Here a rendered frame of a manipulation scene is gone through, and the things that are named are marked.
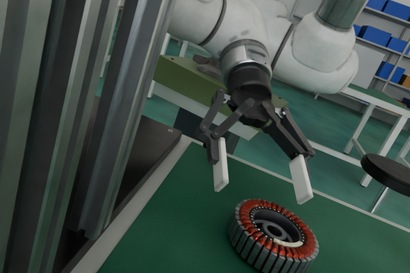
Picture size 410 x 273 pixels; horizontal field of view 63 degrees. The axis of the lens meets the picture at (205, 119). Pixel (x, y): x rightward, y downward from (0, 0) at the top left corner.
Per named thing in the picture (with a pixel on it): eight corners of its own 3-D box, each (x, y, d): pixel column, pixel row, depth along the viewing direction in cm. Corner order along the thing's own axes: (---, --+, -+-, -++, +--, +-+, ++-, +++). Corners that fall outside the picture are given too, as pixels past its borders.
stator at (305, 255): (216, 212, 46) (225, 191, 45) (283, 221, 50) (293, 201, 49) (243, 280, 36) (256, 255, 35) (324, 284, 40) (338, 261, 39)
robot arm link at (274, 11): (218, 52, 112) (246, -12, 106) (267, 75, 109) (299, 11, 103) (206, 52, 96) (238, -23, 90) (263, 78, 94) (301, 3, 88)
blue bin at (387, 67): (371, 73, 632) (379, 59, 623) (390, 80, 628) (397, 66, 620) (377, 76, 592) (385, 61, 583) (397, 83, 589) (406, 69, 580)
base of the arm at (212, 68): (198, 61, 115) (205, 46, 113) (257, 89, 112) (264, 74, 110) (183, 63, 97) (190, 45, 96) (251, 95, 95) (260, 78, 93)
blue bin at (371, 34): (356, 37, 621) (362, 25, 613) (377, 45, 617) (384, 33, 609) (362, 38, 581) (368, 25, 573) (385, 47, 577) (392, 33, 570)
